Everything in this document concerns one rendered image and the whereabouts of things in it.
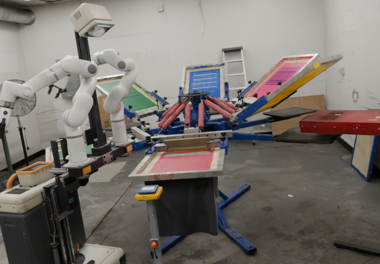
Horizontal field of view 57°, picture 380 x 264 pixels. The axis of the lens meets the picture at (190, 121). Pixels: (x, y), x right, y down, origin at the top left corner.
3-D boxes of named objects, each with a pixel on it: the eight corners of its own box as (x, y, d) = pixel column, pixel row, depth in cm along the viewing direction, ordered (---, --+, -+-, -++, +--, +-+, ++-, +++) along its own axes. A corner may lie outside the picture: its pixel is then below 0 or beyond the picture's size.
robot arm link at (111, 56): (136, 69, 237) (129, 70, 223) (107, 75, 242) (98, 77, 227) (130, 45, 235) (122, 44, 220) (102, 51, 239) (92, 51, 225)
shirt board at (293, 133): (346, 138, 288) (345, 129, 287) (331, 152, 257) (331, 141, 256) (211, 132, 371) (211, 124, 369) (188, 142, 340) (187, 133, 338)
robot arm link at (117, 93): (146, 66, 239) (137, 67, 220) (121, 112, 248) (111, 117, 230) (128, 55, 239) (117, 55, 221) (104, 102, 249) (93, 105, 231)
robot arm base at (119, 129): (104, 145, 243) (100, 123, 240) (115, 140, 254) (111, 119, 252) (123, 145, 237) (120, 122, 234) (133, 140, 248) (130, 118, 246)
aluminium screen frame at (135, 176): (223, 176, 208) (222, 170, 208) (128, 182, 217) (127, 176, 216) (227, 143, 285) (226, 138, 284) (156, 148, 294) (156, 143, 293)
